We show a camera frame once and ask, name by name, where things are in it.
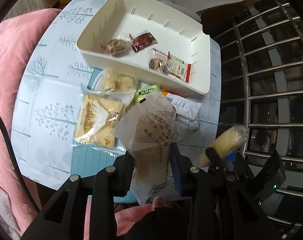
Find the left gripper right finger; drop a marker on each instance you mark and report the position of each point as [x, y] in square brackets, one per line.
[182, 176]

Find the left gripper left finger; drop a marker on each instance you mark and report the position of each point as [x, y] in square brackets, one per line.
[124, 165]

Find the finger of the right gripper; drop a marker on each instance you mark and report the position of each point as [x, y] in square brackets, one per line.
[216, 162]

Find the yellow rice cake packet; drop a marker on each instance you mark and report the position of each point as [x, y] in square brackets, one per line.
[232, 139]

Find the translucent printed snack packet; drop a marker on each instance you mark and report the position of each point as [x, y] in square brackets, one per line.
[147, 131]

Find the white red snack packet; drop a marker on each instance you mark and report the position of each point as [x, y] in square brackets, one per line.
[178, 68]

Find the nut snack clear packet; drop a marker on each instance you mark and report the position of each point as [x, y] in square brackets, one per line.
[116, 46]

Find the dark red jerky packet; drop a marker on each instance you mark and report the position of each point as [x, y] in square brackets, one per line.
[142, 41]

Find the teal striped placemat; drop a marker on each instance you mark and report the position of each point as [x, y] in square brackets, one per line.
[87, 160]

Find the white round pastry packet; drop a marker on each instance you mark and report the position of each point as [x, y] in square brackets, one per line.
[187, 120]

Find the cracker packet clear wrap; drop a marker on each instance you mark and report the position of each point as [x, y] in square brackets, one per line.
[97, 118]

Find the orange snack packet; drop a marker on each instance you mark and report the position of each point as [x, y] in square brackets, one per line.
[171, 92]

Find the steel window grille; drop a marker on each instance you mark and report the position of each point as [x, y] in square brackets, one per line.
[262, 87]

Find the green snack packet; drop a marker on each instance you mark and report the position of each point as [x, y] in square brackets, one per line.
[141, 93]

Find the small cracker packet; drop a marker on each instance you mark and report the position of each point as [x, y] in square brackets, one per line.
[110, 81]

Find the tree-print white tablecloth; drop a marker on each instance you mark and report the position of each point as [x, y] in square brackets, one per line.
[49, 98]

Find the white plastic storage bin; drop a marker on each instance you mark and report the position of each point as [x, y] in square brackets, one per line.
[175, 32]

